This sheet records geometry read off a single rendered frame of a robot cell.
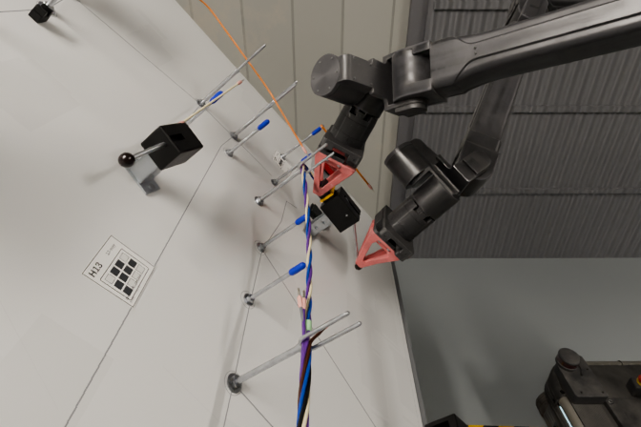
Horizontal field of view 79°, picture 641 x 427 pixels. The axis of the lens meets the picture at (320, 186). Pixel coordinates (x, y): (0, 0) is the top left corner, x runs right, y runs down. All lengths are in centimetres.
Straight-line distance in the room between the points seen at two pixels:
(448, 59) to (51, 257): 45
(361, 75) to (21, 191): 38
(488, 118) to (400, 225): 24
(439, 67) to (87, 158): 40
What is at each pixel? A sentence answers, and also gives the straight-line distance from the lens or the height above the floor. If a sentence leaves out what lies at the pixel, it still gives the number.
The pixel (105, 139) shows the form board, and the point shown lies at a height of 134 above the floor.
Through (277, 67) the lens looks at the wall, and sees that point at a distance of 191.
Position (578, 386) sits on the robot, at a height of 28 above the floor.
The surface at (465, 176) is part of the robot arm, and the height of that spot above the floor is 122.
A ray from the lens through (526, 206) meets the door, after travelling 242.
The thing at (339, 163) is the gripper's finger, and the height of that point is 124.
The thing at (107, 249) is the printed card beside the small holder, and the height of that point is 129.
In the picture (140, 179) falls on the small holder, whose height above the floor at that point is 130.
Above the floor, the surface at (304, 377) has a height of 122.
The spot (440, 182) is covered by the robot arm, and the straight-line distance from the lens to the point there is 63.
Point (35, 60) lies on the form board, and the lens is 50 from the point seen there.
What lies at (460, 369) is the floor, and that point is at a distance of 194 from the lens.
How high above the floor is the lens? 150
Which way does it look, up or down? 29 degrees down
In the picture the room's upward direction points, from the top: straight up
